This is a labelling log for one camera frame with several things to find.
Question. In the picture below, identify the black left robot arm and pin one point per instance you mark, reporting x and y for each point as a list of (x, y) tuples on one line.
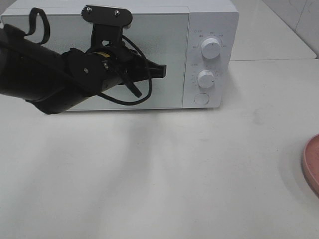
[(54, 82)]

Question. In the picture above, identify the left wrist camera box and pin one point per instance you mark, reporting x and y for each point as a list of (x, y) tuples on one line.
[(108, 23)]

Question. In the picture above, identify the white microwave oven body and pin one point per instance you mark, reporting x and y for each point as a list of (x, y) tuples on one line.
[(207, 18)]

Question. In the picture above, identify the pink round plate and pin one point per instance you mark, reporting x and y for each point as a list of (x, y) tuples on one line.
[(310, 163)]

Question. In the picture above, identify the round white door button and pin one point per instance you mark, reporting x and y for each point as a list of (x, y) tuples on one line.
[(201, 99)]

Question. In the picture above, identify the upper white power knob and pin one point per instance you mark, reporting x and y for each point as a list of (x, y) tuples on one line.
[(210, 47)]

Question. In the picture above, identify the white timer knob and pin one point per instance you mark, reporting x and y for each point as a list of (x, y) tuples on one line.
[(206, 79)]

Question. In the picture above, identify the white microwave door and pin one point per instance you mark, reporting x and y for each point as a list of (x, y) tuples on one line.
[(162, 38)]

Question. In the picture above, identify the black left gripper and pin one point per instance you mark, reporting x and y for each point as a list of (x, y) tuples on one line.
[(119, 59)]

